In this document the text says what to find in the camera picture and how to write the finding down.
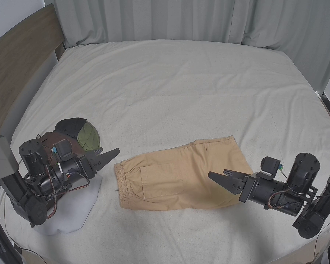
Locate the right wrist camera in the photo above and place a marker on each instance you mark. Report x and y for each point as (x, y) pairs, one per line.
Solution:
(269, 165)

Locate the white garment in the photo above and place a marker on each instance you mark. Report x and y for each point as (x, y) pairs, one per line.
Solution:
(77, 216)

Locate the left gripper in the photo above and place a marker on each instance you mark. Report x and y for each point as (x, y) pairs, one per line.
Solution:
(77, 169)

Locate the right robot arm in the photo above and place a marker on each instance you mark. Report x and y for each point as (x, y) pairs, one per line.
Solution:
(305, 172)

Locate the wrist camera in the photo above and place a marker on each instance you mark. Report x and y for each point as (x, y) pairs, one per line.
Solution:
(63, 148)
(269, 165)

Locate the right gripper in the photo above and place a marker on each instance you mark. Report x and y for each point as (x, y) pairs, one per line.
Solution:
(264, 191)

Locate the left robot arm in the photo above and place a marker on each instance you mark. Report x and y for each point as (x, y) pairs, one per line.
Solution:
(33, 158)

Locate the brown garment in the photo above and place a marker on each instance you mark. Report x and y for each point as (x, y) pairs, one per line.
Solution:
(51, 139)

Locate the beige shorts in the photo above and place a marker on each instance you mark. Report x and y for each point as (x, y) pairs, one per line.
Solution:
(167, 180)

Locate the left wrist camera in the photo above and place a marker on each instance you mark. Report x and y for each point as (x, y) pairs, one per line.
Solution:
(63, 148)

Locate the green garment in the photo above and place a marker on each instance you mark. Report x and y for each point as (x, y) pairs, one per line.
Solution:
(88, 136)

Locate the pale grey-green curtain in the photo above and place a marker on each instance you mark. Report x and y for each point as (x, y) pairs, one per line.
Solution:
(140, 10)
(291, 15)

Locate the black garment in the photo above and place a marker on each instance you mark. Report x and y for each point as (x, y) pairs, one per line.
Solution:
(68, 126)

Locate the bed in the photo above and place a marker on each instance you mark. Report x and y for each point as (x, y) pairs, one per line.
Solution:
(181, 78)

